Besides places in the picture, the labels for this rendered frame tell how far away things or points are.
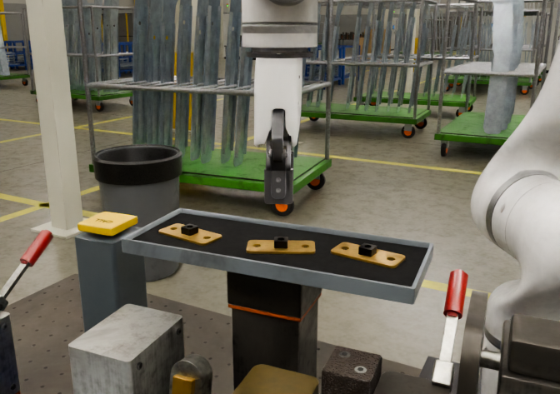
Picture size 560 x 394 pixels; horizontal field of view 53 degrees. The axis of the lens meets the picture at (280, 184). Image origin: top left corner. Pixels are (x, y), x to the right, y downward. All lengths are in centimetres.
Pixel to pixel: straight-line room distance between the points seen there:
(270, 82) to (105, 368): 34
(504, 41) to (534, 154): 584
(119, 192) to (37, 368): 191
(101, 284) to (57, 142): 336
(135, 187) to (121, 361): 260
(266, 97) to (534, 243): 37
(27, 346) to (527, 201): 115
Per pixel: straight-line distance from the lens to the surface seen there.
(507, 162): 83
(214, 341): 141
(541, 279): 75
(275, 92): 61
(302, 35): 62
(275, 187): 62
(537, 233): 74
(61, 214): 433
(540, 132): 80
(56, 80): 414
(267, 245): 70
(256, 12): 62
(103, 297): 85
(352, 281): 61
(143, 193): 318
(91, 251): 83
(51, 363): 141
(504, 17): 667
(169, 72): 510
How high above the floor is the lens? 142
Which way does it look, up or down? 16 degrees down
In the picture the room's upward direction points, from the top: straight up
